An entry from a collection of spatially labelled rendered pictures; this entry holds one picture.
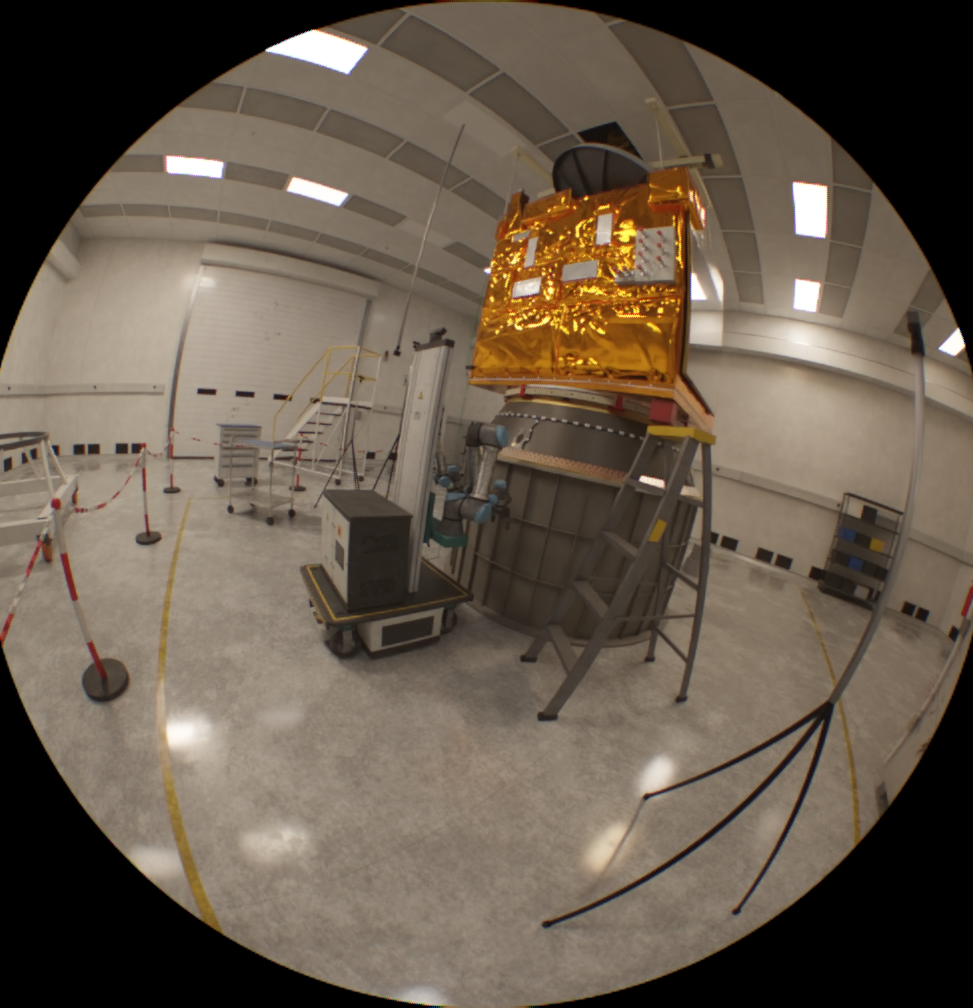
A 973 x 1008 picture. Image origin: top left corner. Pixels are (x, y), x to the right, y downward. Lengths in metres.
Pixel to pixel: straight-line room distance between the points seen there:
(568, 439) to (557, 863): 2.28
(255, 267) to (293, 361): 2.72
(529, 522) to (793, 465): 6.27
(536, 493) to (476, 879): 2.09
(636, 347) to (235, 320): 8.42
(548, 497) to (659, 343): 1.24
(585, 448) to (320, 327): 8.10
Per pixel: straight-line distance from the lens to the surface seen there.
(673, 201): 2.88
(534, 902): 1.37
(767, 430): 7.67
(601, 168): 3.79
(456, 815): 1.44
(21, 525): 3.80
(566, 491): 2.18
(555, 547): 2.26
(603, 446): 2.28
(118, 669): 2.15
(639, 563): 1.53
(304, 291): 9.52
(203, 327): 9.12
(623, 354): 2.34
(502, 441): 1.78
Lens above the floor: 1.30
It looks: 12 degrees down
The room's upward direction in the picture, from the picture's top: 10 degrees clockwise
